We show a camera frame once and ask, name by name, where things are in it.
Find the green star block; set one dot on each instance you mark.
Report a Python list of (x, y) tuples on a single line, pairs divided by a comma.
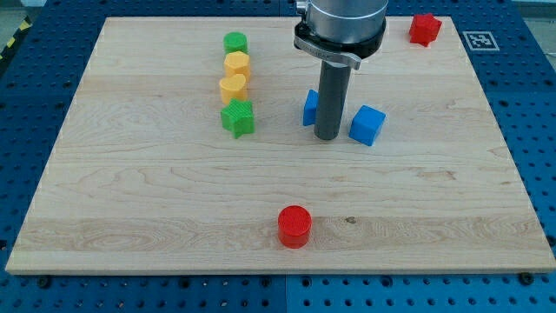
[(238, 117)]

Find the green cylinder block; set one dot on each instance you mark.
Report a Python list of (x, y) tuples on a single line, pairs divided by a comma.
[(235, 41)]

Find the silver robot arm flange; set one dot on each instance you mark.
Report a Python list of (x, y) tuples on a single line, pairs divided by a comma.
[(341, 32)]

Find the red cylinder block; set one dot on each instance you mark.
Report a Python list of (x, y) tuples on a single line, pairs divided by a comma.
[(294, 226)]

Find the wooden board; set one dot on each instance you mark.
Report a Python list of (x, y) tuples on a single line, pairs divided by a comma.
[(144, 180)]

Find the blue block behind rod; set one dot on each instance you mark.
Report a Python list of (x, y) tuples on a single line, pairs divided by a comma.
[(310, 107)]

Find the yellow hexagon block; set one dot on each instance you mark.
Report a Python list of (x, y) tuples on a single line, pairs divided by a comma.
[(237, 62)]

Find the white fiducial marker tag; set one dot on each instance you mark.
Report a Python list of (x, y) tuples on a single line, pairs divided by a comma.
[(480, 40)]

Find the yellow heart block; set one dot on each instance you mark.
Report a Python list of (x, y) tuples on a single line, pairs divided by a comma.
[(233, 87)]

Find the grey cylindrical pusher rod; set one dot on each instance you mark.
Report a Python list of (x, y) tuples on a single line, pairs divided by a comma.
[(333, 87)]

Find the blue cube block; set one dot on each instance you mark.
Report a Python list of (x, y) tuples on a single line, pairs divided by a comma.
[(366, 125)]

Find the red star block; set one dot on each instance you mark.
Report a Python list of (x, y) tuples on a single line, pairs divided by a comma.
[(424, 29)]

